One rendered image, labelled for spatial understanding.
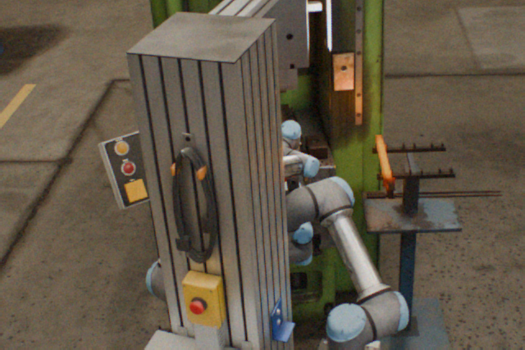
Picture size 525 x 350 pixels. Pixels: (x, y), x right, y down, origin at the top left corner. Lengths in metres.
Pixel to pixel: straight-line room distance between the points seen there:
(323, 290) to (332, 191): 1.30
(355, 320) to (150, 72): 1.07
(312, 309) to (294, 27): 1.45
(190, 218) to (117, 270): 2.54
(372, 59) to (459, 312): 1.39
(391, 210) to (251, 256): 1.63
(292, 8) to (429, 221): 1.07
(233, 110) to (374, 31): 1.75
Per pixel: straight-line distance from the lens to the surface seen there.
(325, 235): 3.43
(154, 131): 1.64
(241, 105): 1.53
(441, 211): 3.30
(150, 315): 3.93
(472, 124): 5.52
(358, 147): 3.43
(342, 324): 2.27
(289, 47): 3.00
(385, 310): 2.33
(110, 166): 2.99
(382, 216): 3.24
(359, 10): 3.15
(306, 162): 2.62
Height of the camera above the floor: 2.62
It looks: 30 degrees down
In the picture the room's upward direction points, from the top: 4 degrees counter-clockwise
